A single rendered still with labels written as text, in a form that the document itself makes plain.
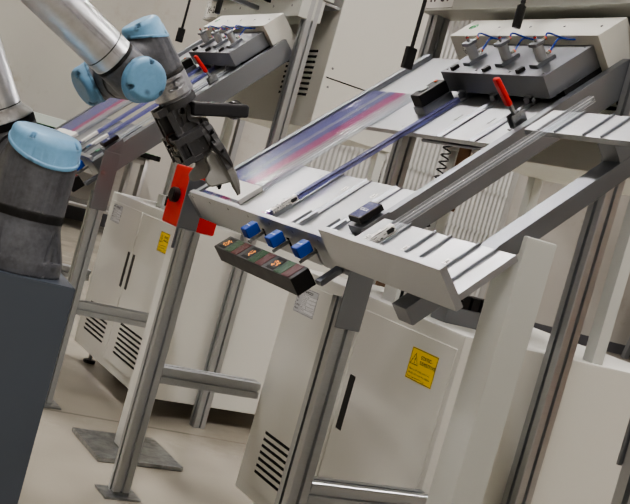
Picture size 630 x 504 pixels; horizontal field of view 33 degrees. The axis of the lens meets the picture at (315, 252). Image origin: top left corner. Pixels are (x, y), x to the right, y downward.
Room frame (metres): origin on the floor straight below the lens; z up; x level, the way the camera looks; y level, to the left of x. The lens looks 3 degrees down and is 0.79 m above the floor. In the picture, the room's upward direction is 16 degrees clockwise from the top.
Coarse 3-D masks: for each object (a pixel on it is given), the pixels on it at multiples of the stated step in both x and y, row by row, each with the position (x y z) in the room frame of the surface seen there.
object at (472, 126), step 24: (432, 72) 2.56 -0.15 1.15; (456, 96) 2.33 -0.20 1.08; (480, 96) 2.26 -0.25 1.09; (384, 120) 2.38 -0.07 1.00; (408, 120) 2.31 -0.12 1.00; (432, 120) 2.25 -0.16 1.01; (456, 120) 2.19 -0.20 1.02; (480, 120) 2.13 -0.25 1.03; (504, 120) 2.08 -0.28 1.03; (456, 144) 2.19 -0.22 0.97; (480, 144) 2.03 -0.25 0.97
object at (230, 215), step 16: (192, 192) 2.39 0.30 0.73; (208, 208) 2.34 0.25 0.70; (224, 208) 2.24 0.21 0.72; (240, 208) 2.16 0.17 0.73; (224, 224) 2.31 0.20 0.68; (240, 224) 2.21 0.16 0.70; (272, 224) 2.04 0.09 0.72; (288, 224) 1.97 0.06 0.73; (320, 240) 1.87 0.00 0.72; (320, 256) 1.91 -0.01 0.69
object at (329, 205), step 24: (312, 168) 2.28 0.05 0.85; (264, 192) 2.26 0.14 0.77; (288, 192) 2.20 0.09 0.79; (312, 192) 2.14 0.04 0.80; (336, 192) 2.09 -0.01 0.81; (360, 192) 2.04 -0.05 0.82; (384, 192) 1.99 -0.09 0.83; (408, 192) 1.94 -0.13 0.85; (288, 216) 2.08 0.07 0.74; (312, 216) 2.01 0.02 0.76; (336, 216) 1.98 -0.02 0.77
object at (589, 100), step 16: (592, 96) 1.79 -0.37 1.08; (576, 112) 1.78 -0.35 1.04; (544, 128) 1.75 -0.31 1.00; (512, 144) 1.74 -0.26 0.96; (528, 144) 1.74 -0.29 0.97; (496, 160) 1.71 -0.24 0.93; (464, 176) 1.70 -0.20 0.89; (448, 192) 1.68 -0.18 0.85; (416, 208) 1.66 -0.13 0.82; (400, 224) 1.64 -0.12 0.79
